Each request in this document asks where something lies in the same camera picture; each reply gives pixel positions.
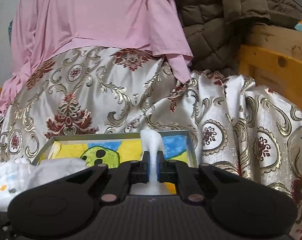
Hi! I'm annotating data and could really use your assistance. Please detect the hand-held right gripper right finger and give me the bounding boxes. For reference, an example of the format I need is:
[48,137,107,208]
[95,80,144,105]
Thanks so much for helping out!
[159,152,241,203]

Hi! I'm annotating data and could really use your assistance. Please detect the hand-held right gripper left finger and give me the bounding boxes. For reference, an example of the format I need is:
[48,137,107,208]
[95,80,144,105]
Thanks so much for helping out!
[62,151,151,204]

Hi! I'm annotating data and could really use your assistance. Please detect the white cotton pad roll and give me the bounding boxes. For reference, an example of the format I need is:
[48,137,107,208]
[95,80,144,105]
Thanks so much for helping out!
[130,129,176,197]

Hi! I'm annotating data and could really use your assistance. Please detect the grey cartoon print tray box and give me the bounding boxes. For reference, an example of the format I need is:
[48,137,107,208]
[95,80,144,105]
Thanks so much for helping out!
[31,130,199,195]

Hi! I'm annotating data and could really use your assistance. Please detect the floral satin blanket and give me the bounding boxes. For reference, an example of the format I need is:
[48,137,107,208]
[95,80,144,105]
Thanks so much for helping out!
[0,45,302,240]

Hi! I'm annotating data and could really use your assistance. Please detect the white printed muslin cloth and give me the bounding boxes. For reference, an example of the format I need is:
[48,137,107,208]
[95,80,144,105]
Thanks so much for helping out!
[0,157,89,212]

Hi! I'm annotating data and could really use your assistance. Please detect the brown quilted jacket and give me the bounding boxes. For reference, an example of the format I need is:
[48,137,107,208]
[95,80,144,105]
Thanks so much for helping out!
[172,0,302,72]

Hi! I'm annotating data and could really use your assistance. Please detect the pink bed sheet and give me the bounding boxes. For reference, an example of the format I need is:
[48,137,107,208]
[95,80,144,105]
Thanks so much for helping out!
[0,0,199,110]

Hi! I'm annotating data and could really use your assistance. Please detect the wooden bed frame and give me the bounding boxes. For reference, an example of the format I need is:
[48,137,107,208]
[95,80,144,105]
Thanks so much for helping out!
[238,24,302,100]

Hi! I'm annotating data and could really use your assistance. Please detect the teal wall poster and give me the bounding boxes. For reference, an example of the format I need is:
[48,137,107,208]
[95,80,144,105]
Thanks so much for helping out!
[7,19,14,45]

